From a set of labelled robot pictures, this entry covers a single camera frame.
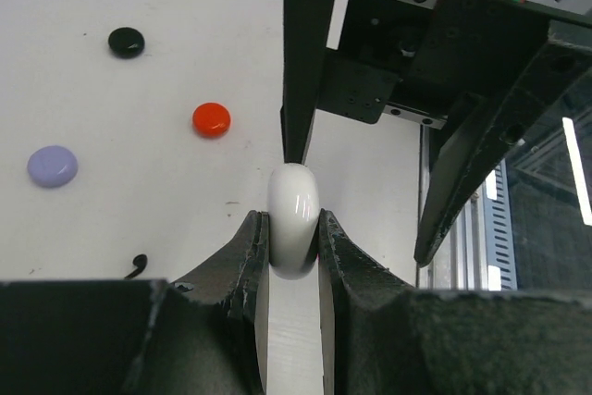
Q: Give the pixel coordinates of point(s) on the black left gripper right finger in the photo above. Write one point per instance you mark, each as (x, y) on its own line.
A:
(381, 335)

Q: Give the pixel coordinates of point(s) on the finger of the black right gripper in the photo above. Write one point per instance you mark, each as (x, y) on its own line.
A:
(485, 137)
(306, 26)

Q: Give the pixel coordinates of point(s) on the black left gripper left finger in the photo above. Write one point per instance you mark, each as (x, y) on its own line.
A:
(205, 333)

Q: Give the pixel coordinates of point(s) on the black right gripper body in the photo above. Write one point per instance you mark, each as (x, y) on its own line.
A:
(418, 57)

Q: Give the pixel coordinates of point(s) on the white earbud charging case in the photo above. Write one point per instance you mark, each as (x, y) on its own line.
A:
(294, 208)

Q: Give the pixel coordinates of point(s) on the orange earbud charging case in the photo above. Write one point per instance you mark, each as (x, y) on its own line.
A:
(211, 120)

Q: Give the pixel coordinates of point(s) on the black earbud charging case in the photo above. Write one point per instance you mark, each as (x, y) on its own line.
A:
(126, 42)

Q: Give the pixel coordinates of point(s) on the purple earbud charging case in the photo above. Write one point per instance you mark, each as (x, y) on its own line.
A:
(52, 166)

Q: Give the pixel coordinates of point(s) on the black earbud near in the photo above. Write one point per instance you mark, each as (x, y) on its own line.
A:
(139, 263)

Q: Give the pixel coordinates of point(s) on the white slotted cable duct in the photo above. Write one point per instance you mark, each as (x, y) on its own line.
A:
(501, 267)

